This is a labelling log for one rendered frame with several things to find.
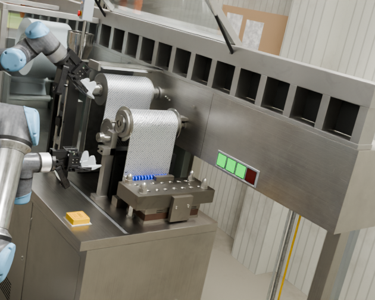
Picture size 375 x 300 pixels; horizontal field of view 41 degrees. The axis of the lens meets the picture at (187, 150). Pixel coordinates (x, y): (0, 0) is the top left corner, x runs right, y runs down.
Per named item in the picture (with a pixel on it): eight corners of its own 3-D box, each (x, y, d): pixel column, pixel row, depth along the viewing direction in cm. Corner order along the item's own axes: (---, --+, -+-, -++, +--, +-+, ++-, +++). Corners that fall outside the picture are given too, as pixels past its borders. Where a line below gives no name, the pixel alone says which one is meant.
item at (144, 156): (122, 179, 216) (129, 138, 211) (166, 176, 231) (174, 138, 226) (122, 180, 216) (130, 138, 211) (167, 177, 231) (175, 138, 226)
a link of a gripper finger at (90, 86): (105, 91, 200) (88, 74, 196) (94, 102, 199) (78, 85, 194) (102, 90, 203) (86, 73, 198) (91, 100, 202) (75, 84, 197)
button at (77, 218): (65, 218, 198) (65, 212, 197) (81, 216, 202) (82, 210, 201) (72, 225, 192) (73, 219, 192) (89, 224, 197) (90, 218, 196)
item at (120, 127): (121, 135, 211) (113, 128, 217) (125, 135, 213) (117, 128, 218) (125, 118, 209) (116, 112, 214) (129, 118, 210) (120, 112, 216)
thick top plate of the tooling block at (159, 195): (116, 194, 212) (118, 181, 210) (191, 188, 237) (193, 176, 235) (136, 211, 200) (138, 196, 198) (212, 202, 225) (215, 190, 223)
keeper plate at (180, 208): (166, 220, 212) (171, 196, 209) (186, 218, 218) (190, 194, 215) (170, 222, 210) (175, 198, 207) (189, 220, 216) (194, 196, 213)
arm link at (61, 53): (49, 58, 184) (40, 53, 190) (57, 66, 187) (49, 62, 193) (63, 43, 185) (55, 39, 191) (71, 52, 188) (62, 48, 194)
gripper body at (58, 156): (84, 152, 196) (55, 153, 189) (81, 172, 198) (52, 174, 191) (75, 146, 202) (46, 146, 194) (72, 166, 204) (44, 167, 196)
